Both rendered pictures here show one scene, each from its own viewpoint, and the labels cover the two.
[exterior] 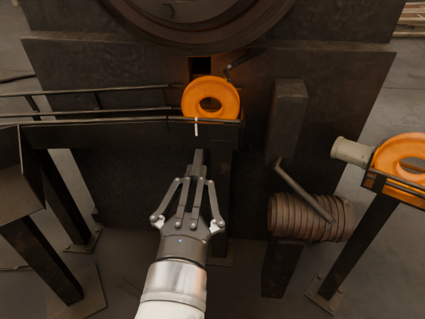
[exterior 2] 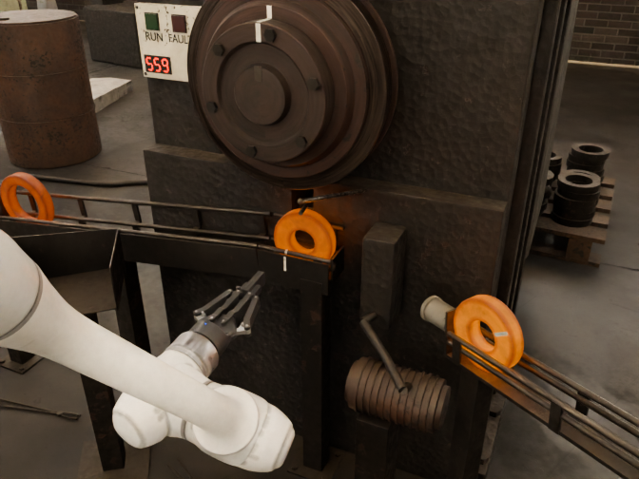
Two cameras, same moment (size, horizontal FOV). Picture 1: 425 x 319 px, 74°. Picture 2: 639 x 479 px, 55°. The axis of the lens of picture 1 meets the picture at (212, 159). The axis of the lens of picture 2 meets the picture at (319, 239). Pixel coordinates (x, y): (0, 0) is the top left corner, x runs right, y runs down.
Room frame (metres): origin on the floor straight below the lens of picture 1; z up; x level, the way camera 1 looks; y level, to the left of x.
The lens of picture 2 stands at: (-0.59, -0.44, 1.44)
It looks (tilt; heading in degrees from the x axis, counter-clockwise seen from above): 28 degrees down; 18
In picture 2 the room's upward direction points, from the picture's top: straight up
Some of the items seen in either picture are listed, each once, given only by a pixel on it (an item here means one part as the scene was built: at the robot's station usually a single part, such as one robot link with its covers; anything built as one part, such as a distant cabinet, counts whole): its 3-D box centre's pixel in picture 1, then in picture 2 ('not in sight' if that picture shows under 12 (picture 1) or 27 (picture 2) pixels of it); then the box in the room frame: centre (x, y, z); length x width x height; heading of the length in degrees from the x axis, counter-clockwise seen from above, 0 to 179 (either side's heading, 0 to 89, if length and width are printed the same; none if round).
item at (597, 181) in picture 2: not in sight; (492, 171); (2.58, -0.35, 0.22); 1.20 x 0.81 x 0.44; 82
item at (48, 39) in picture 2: not in sight; (42, 87); (2.56, 2.47, 0.45); 0.59 x 0.59 x 0.89
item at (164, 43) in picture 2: not in sight; (183, 44); (0.79, 0.37, 1.15); 0.26 x 0.02 x 0.18; 84
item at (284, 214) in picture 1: (294, 252); (392, 457); (0.48, -0.27, 0.27); 0.22 x 0.13 x 0.53; 84
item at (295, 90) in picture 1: (283, 124); (383, 275); (0.64, -0.19, 0.68); 0.11 x 0.08 x 0.24; 174
